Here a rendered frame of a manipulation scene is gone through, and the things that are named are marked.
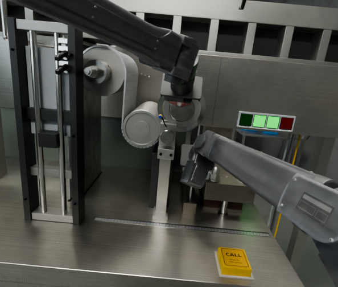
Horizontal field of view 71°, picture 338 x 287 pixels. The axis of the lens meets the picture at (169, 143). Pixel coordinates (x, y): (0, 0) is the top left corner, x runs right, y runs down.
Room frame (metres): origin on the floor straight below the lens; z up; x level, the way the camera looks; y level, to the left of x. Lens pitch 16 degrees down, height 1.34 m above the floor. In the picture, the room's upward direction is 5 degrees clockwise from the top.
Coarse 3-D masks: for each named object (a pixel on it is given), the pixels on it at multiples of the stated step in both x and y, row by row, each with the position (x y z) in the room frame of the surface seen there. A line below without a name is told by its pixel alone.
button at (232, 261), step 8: (224, 248) 0.52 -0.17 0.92; (232, 248) 0.53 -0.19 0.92; (224, 256) 0.49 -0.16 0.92; (232, 256) 0.50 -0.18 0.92; (240, 256) 0.50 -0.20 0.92; (224, 264) 0.47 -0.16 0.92; (232, 264) 0.47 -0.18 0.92; (240, 264) 0.47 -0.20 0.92; (248, 264) 0.48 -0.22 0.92; (224, 272) 0.46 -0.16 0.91; (232, 272) 0.46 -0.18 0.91; (240, 272) 0.46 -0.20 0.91; (248, 272) 0.46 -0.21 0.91
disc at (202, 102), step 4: (160, 96) 0.73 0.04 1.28; (160, 100) 0.73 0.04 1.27; (200, 100) 0.73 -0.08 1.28; (204, 100) 0.73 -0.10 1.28; (160, 104) 0.73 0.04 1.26; (200, 104) 0.73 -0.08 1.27; (204, 104) 0.73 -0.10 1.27; (160, 108) 0.73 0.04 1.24; (204, 108) 0.73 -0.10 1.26; (160, 112) 0.73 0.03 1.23; (200, 112) 0.73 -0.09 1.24; (204, 112) 0.73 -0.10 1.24; (200, 116) 0.73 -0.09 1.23; (164, 120) 0.73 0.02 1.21; (196, 120) 0.73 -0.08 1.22; (200, 120) 0.73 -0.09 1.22; (192, 124) 0.73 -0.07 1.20; (196, 124) 0.73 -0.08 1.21; (180, 128) 0.73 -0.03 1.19; (184, 128) 0.73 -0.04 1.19; (188, 128) 0.73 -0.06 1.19; (192, 128) 0.73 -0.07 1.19
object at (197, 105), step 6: (168, 102) 0.72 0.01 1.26; (198, 102) 0.72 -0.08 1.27; (168, 108) 0.72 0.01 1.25; (198, 108) 0.72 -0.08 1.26; (168, 114) 0.72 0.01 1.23; (198, 114) 0.72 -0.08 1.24; (168, 120) 0.72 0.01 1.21; (174, 120) 0.72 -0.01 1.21; (192, 120) 0.72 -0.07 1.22; (180, 126) 0.72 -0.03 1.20; (186, 126) 0.72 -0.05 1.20
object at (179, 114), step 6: (192, 102) 0.71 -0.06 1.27; (174, 108) 0.71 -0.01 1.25; (180, 108) 0.71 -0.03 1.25; (186, 108) 0.71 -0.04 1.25; (192, 108) 0.71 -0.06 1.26; (174, 114) 0.71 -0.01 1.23; (180, 114) 0.71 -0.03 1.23; (186, 114) 0.71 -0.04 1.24; (192, 114) 0.71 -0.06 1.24; (180, 120) 0.71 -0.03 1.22; (186, 120) 0.71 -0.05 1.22
